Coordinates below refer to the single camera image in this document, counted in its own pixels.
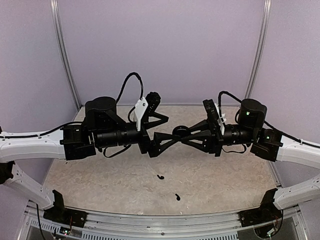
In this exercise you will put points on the left aluminium corner post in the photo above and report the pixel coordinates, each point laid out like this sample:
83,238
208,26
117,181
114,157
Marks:
54,5

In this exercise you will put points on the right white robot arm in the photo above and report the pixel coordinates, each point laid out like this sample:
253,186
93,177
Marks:
267,144

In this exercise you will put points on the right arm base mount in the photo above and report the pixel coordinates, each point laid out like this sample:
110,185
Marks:
258,216

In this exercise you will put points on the right aluminium corner post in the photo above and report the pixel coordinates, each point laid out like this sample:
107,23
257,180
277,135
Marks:
259,48

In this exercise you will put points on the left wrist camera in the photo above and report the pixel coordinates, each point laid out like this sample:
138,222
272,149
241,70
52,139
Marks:
144,108

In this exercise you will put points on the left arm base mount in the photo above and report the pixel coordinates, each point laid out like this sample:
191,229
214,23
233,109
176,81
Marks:
70,217

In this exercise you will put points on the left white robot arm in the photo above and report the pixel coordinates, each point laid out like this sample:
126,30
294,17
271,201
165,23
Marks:
101,128

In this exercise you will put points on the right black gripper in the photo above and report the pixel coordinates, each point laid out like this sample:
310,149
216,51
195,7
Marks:
213,143

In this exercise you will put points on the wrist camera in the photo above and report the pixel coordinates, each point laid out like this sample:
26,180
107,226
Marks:
216,123
144,108

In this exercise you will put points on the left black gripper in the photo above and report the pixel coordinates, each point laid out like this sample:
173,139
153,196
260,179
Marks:
153,146

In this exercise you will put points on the aluminium corner post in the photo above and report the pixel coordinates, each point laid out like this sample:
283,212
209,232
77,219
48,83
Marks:
54,5
259,48

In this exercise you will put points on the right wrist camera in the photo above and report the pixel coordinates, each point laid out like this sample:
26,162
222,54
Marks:
216,123

